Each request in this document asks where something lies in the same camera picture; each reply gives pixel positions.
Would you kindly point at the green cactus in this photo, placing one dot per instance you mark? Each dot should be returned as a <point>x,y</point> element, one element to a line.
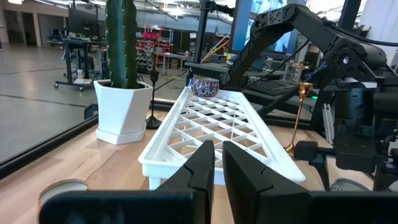
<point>116,46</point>

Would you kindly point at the white faceted plant pot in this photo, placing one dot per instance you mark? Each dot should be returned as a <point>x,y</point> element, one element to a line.
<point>121,112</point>

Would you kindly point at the black upright post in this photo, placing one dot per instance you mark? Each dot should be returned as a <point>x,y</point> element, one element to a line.
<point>200,31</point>

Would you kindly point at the black wheeled desk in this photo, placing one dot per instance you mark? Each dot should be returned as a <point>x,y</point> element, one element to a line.
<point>68,56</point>

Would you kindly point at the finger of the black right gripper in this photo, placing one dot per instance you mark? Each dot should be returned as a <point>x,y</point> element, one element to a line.
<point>306,151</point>
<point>382,179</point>

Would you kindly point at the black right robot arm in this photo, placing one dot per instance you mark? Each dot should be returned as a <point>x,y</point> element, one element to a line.
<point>311,28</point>

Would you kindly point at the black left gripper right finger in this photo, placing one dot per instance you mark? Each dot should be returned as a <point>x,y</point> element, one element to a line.
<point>280,208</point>

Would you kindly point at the white leaning rail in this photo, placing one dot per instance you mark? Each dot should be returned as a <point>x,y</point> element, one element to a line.
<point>328,124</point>

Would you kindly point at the red parts shelf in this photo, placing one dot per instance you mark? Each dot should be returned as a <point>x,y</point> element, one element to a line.
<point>152,35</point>

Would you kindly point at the computer monitor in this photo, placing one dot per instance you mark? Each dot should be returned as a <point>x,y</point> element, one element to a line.
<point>241,28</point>

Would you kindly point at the tall gold candlestick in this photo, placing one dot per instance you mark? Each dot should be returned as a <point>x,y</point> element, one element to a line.
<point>304,88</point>

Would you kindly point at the black aluminium table frame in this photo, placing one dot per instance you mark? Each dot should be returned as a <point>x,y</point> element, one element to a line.
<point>31,154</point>

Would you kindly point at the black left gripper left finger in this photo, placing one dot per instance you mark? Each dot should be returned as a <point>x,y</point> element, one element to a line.
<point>174,205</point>

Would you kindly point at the white lattice shelf rack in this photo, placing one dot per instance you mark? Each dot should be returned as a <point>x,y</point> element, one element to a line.
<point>155,168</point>

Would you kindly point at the black keyboard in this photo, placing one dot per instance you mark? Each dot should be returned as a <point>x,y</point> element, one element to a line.
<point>273,87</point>

